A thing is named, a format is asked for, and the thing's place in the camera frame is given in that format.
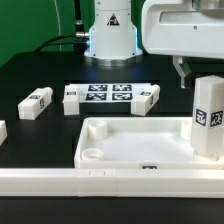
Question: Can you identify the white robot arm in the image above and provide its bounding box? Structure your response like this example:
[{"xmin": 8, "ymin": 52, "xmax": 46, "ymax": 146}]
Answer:
[{"xmin": 85, "ymin": 0, "xmax": 224, "ymax": 78}]

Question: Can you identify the black cable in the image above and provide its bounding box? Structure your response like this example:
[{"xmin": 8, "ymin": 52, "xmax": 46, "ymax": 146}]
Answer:
[{"xmin": 34, "ymin": 31, "xmax": 90, "ymax": 54}]

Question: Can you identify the white desk top tray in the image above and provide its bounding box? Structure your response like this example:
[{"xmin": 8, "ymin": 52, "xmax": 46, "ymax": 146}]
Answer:
[{"xmin": 74, "ymin": 117, "xmax": 224, "ymax": 170}]

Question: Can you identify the white block left edge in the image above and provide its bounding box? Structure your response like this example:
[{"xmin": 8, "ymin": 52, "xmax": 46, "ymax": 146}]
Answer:
[{"xmin": 0, "ymin": 120, "xmax": 7, "ymax": 146}]

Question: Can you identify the white front rail fence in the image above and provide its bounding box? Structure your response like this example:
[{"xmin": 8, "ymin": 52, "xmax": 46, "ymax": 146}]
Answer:
[{"xmin": 0, "ymin": 168, "xmax": 224, "ymax": 198}]

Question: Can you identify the white marker base plate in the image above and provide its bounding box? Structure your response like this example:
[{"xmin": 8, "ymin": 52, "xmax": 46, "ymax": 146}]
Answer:
[{"xmin": 78, "ymin": 83, "xmax": 150, "ymax": 103}]

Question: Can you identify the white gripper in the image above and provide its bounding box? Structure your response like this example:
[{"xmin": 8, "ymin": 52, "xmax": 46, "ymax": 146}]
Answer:
[{"xmin": 141, "ymin": 0, "xmax": 224, "ymax": 89}]

